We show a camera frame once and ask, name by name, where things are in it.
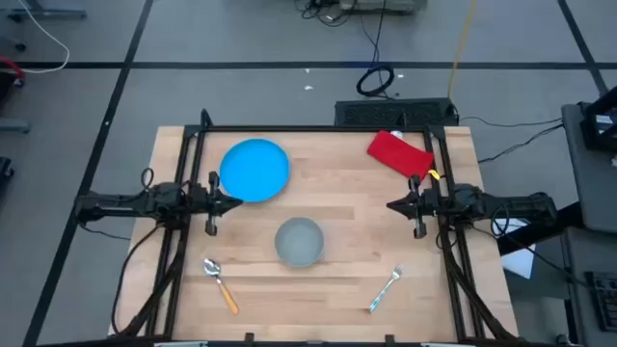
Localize tangled black cables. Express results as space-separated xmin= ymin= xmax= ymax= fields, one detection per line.
xmin=295 ymin=0 xmax=349 ymax=28

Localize black keyed panel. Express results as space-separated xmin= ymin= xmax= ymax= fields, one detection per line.
xmin=584 ymin=270 xmax=617 ymax=334

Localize white paper sheet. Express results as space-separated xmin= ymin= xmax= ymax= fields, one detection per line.
xmin=493 ymin=217 xmax=538 ymax=280

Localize yellow hanging cable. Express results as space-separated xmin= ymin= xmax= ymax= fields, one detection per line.
xmin=446 ymin=0 xmax=479 ymax=102

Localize red cloth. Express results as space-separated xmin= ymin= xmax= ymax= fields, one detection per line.
xmin=365 ymin=129 xmax=436 ymax=182

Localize grey cabinet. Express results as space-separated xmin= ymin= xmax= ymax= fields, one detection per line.
xmin=560 ymin=100 xmax=617 ymax=235

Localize blue round plate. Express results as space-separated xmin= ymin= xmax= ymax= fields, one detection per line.
xmin=219 ymin=138 xmax=291 ymax=203

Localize spoon with orange handle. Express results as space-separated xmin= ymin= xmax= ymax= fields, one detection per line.
xmin=202 ymin=257 xmax=241 ymax=316

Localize black rack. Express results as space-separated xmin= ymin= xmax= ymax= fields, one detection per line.
xmin=579 ymin=85 xmax=617 ymax=156

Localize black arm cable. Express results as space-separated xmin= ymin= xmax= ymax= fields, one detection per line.
xmin=110 ymin=224 xmax=163 ymax=337

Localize black floor cable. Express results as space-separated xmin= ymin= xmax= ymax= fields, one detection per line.
xmin=456 ymin=115 xmax=565 ymax=129
xmin=476 ymin=123 xmax=565 ymax=165

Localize red curved bar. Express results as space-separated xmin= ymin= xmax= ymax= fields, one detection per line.
xmin=0 ymin=55 xmax=27 ymax=89

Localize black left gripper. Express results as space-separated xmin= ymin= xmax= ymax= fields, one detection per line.
xmin=191 ymin=171 xmax=245 ymax=237

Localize grey power box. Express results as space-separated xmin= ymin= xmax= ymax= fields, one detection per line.
xmin=338 ymin=0 xmax=428 ymax=13

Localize coiled black cable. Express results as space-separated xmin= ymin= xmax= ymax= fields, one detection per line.
xmin=355 ymin=65 xmax=396 ymax=99

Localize white cable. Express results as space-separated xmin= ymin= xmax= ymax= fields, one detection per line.
xmin=16 ymin=0 xmax=71 ymax=75

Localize black object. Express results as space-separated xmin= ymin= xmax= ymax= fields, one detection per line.
xmin=0 ymin=155 xmax=15 ymax=195

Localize grey furniture foot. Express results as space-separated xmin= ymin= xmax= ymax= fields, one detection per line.
xmin=0 ymin=118 xmax=32 ymax=135

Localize black hanging cable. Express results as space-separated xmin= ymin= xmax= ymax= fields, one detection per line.
xmin=360 ymin=0 xmax=388 ymax=68

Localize black beam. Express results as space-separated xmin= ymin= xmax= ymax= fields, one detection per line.
xmin=496 ymin=200 xmax=585 ymax=256

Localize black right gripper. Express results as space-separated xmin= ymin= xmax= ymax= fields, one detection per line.
xmin=386 ymin=173 xmax=438 ymax=240

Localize fork with blue patterned handle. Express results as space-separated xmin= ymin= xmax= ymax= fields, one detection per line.
xmin=368 ymin=263 xmax=409 ymax=314

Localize grey bowl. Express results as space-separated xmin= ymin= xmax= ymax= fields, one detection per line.
xmin=274 ymin=216 xmax=326 ymax=269

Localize black perforated box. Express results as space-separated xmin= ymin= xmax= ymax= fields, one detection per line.
xmin=334 ymin=97 xmax=460 ymax=128

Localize grey table base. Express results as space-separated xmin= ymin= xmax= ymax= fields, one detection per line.
xmin=6 ymin=0 xmax=89 ymax=23

